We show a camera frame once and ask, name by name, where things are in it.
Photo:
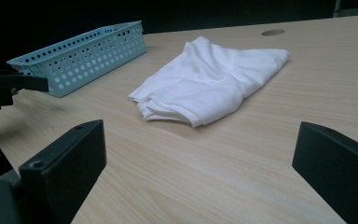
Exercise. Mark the white metal stand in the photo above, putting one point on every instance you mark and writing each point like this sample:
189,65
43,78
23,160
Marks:
354,11

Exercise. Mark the light blue perforated plastic basket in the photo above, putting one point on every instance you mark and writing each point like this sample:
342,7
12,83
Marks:
52,84

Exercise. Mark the white cloth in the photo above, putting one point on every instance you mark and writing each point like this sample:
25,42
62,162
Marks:
205,84

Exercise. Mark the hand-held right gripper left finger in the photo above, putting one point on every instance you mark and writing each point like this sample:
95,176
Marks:
65,168

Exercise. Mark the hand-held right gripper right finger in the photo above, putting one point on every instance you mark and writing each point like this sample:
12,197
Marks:
338,174

